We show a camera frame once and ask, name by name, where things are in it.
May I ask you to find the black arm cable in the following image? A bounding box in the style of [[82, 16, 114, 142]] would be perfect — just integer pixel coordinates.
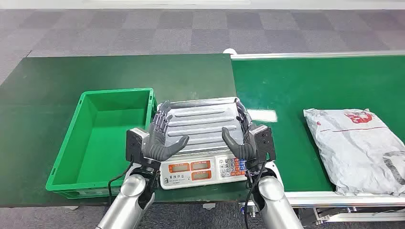
[[107, 159, 136, 199], [244, 161, 268, 229]]

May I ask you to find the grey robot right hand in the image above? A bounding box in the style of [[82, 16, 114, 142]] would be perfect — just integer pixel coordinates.
[[222, 99, 253, 160]]

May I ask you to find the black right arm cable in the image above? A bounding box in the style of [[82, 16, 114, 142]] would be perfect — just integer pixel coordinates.
[[244, 161, 268, 229]]

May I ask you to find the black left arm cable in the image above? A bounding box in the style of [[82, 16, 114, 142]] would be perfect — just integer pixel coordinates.
[[107, 159, 136, 199]]

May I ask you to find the grey plastic mailer package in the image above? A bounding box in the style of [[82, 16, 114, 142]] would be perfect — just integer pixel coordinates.
[[303, 108, 405, 197]]

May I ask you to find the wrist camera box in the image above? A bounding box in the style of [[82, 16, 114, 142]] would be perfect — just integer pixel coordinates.
[[125, 127, 150, 164], [249, 124, 277, 162]]

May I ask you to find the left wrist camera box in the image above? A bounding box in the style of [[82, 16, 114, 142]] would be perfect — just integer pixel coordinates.
[[125, 127, 150, 164]]

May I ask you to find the green plastic basket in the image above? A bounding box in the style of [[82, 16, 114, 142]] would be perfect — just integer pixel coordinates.
[[45, 88, 158, 200]]

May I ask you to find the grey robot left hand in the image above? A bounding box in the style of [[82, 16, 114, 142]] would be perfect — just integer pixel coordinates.
[[144, 101, 190, 162]]

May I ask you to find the white electronic scale, steel tray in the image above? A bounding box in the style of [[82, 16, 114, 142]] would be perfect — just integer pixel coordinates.
[[156, 96, 251, 190]]

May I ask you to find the green conveyor belt, aluminium frame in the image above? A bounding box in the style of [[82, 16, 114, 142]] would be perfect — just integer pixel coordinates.
[[230, 50, 405, 224]]

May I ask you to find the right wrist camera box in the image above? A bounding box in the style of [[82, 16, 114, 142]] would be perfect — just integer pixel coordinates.
[[249, 124, 277, 162]]

